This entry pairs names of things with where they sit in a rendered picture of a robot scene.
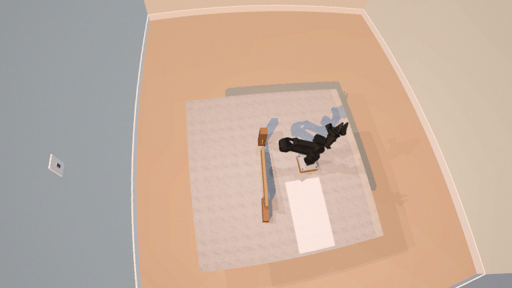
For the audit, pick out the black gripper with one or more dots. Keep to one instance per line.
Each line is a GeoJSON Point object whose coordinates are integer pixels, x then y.
{"type": "Point", "coordinates": [335, 132]}

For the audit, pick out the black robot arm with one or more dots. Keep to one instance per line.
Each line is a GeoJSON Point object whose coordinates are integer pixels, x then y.
{"type": "Point", "coordinates": [312, 149]}

